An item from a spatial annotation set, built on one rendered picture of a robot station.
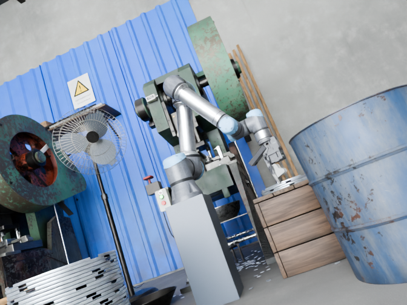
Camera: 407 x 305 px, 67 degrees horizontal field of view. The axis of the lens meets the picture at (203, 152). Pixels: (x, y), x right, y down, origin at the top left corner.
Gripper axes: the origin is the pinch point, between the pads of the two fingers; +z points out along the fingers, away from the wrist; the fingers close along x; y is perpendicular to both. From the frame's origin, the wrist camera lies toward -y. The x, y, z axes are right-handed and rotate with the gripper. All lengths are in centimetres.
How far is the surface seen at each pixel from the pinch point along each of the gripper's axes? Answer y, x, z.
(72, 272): -31, -89, 7
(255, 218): -31.2, 35.0, 12.9
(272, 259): -30, 33, 37
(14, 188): -181, -9, -67
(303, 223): 4.6, -4.9, 20.4
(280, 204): -0.9, -6.7, 9.9
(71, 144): -149, 23, -90
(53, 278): -34, -93, 7
